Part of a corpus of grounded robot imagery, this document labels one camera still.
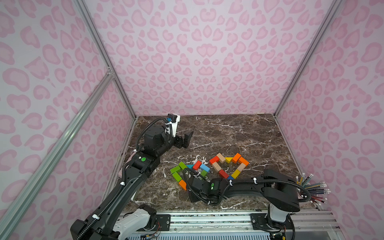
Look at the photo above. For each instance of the light blue block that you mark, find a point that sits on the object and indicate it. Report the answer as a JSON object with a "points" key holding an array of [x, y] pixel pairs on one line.
{"points": [[204, 168]]}

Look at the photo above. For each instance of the left corner frame post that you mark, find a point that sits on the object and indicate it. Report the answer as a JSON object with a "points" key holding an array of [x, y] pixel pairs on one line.
{"points": [[91, 27]]}

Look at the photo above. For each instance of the aluminium diagonal frame bar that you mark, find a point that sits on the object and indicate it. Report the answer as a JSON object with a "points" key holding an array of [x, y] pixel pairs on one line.
{"points": [[21, 204]]}

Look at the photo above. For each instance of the red block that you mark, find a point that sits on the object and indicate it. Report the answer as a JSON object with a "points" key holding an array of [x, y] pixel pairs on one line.
{"points": [[214, 160], [223, 174], [197, 165]]}

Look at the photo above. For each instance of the orange block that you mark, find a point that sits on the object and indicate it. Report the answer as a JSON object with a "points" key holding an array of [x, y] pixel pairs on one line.
{"points": [[243, 161], [236, 158], [183, 184]]}

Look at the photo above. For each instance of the bundle of coloured pencils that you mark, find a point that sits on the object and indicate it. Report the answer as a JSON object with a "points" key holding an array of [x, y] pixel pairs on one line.
{"points": [[313, 193]]}

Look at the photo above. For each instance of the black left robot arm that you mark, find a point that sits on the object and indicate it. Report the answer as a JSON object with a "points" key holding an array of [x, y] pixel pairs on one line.
{"points": [[103, 223]]}

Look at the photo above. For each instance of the right corner frame post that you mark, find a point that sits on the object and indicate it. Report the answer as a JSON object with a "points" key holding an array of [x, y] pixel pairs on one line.
{"points": [[325, 25]]}

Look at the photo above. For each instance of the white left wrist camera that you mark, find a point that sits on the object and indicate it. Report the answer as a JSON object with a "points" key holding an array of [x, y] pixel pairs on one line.
{"points": [[172, 124]]}

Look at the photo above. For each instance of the tan block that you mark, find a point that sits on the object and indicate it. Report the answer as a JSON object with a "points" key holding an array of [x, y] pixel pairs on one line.
{"points": [[216, 167], [241, 167], [222, 159]]}

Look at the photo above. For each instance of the yellow triangle block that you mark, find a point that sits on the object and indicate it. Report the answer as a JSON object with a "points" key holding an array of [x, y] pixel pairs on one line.
{"points": [[229, 160]]}

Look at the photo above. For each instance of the aluminium front rail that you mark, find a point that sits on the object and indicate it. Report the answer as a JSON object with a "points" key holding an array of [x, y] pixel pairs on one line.
{"points": [[236, 225]]}

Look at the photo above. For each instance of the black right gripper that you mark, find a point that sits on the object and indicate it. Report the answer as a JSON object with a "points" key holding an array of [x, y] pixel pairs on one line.
{"points": [[192, 180]]}

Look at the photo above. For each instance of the yellow rectangular block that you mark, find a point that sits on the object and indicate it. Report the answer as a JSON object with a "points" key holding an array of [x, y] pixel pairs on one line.
{"points": [[236, 174]]}

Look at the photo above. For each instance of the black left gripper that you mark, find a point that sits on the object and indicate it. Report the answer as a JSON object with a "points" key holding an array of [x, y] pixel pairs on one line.
{"points": [[179, 141]]}

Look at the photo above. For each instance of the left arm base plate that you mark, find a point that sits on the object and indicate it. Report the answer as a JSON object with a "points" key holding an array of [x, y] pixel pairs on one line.
{"points": [[158, 221]]}

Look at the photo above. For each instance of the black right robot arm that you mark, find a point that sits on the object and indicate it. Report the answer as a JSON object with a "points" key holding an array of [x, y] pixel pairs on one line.
{"points": [[282, 192]]}

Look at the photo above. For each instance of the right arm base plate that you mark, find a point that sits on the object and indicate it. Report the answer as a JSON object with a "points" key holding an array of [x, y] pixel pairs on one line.
{"points": [[264, 222]]}

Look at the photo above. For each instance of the corner frame post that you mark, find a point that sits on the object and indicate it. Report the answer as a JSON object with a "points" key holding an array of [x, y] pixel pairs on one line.
{"points": [[91, 27], [325, 25]]}

